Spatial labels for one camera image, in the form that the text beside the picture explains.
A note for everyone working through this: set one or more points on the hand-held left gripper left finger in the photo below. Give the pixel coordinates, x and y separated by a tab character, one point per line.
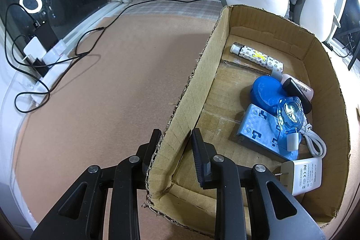
153	144

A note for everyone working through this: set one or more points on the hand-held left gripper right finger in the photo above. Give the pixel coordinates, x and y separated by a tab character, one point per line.
199	155

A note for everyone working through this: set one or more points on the cardboard box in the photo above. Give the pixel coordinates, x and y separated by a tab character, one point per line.
185	116

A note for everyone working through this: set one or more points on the blue patterned case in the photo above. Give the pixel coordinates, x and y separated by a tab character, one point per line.
256	127

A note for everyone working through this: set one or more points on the blue round lid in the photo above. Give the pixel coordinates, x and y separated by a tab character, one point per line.
265	89

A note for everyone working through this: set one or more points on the blue transparent mini fan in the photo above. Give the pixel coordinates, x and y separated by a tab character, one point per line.
289	113

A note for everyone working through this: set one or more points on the white power adapter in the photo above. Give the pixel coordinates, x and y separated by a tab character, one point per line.
303	175

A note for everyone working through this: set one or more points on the white patterned print tube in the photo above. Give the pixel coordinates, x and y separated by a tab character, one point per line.
253	55

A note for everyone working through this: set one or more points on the black cylinder tube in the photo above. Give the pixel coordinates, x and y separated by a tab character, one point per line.
298	95

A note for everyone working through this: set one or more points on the white power strip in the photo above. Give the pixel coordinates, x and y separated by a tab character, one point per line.
53	71

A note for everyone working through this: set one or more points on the black plug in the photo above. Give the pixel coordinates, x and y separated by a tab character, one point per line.
42	67

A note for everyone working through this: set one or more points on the black upright device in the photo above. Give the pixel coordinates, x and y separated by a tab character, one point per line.
46	34

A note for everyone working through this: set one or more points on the small penguin plush toy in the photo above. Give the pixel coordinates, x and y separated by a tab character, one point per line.
317	9

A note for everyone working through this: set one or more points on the white wall charger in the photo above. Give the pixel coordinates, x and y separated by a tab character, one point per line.
33	48

